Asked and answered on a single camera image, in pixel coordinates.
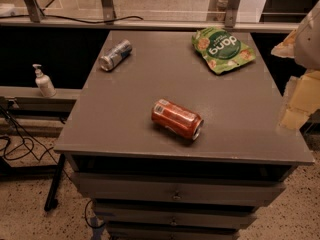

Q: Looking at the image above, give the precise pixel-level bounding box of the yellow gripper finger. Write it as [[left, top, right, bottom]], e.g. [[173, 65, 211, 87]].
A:
[[271, 30, 297, 59], [279, 71, 320, 130]]

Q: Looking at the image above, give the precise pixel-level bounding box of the green rice chip bag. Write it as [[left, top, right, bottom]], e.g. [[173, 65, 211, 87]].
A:
[[192, 27, 256, 75]]

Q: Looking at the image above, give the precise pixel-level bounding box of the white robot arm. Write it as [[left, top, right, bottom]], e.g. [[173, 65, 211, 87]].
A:
[[271, 1, 320, 130]]

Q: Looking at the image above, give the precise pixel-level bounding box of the red soda can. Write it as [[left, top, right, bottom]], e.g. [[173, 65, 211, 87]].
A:
[[151, 99, 203, 141]]

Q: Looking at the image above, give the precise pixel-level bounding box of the grey drawer cabinet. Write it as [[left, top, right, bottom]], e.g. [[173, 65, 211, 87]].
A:
[[55, 31, 313, 240]]

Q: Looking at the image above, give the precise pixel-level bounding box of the silver blue drink can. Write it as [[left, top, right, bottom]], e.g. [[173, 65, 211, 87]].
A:
[[99, 39, 132, 71]]

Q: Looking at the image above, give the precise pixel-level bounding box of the white pump sanitizer bottle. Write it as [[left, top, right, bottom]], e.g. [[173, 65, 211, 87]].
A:
[[33, 64, 56, 97]]

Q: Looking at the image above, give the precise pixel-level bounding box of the black stand leg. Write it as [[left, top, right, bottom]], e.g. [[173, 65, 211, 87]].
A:
[[44, 154, 65, 212]]

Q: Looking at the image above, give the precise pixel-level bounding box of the metal window frame rail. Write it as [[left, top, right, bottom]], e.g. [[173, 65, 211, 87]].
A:
[[0, 0, 299, 33]]

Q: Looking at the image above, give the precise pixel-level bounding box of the black cable on ledge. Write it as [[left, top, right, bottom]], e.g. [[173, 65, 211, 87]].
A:
[[0, 13, 144, 25]]

